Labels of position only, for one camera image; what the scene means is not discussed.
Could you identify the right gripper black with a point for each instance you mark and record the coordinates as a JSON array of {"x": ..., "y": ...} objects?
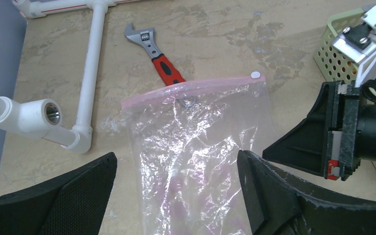
[{"x": 338, "y": 132}]

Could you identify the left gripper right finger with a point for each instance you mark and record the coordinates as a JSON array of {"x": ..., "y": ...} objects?
[{"x": 280, "y": 203}]

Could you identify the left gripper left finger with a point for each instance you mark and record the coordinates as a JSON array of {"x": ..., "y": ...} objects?
[{"x": 73, "y": 203}]

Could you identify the clear zip top bag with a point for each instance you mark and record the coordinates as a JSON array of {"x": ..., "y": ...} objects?
[{"x": 185, "y": 139}]

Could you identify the green perforated basket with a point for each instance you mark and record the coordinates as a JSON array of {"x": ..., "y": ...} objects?
[{"x": 334, "y": 65}]

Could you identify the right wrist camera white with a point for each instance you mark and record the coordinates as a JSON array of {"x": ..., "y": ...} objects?
[{"x": 358, "y": 43}]

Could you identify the red handled adjustable wrench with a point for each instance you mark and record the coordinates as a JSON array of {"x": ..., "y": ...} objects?
[{"x": 145, "y": 38}]

